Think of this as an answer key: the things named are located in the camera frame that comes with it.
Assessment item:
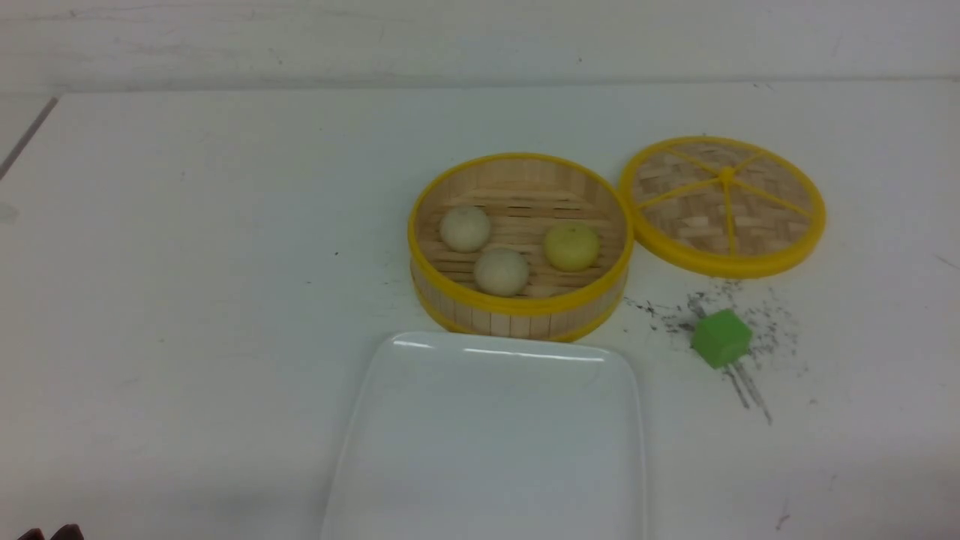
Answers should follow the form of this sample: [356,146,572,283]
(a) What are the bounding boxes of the yellow-rimmed bamboo steamer basket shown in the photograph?
[407,153,634,341]

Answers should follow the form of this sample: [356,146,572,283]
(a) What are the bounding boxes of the green cube block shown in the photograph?
[691,310,754,370]

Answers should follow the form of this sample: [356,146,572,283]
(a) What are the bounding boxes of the yellow steamed bun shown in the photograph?
[543,223,601,272]

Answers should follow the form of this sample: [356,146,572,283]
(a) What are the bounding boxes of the white steamed bun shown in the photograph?
[439,205,493,253]
[473,248,530,297]

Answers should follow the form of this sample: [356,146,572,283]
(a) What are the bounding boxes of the white rectangular plate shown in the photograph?
[321,331,650,539]

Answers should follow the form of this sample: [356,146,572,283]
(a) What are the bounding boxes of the yellow-rimmed bamboo steamer lid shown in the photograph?
[619,136,827,280]

